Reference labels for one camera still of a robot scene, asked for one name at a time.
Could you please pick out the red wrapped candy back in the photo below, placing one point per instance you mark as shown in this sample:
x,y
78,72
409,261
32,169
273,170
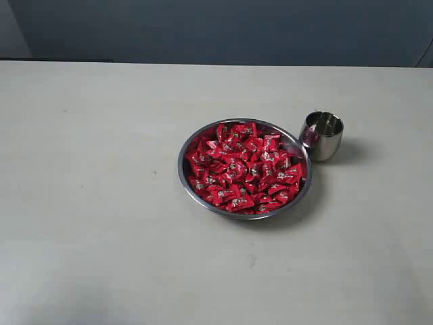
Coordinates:
x,y
244,130

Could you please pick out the red wrapped candy right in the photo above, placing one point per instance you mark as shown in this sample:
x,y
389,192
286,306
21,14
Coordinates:
x,y
290,176

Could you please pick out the red wrapped candy front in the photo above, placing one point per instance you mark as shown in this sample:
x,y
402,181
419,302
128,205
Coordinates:
x,y
237,204

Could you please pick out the red wrapped candy front-left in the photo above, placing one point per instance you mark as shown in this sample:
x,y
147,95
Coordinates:
x,y
221,196

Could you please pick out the round steel bowl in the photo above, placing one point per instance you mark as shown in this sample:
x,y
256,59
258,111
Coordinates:
x,y
212,158

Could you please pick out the small steel cup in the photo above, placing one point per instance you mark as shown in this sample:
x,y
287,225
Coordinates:
x,y
321,135

